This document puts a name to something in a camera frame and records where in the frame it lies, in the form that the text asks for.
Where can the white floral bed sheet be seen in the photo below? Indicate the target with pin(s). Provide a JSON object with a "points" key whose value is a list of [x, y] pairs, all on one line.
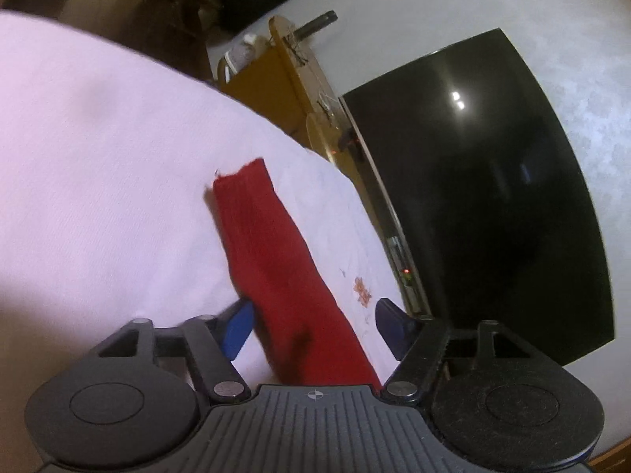
{"points": [[108, 182]]}

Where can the metal cylinder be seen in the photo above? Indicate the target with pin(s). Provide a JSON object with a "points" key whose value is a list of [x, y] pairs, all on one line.
{"points": [[319, 22]]}

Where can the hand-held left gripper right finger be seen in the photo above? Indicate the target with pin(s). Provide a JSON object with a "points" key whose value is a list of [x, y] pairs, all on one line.
{"points": [[394, 326]]}

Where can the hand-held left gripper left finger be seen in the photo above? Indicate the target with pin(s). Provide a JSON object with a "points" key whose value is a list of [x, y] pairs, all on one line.
{"points": [[238, 327]]}

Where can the black set-top box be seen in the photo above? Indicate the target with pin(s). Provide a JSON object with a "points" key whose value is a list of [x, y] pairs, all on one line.
{"points": [[405, 276]]}

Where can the wooden television stand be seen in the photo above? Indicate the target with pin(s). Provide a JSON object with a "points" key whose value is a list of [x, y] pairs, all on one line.
{"points": [[300, 93]]}

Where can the black flat television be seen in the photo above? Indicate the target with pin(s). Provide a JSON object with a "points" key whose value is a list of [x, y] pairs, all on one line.
{"points": [[488, 192]]}

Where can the red cloth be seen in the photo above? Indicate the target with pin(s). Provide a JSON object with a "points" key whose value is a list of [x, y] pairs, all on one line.
{"points": [[276, 276]]}

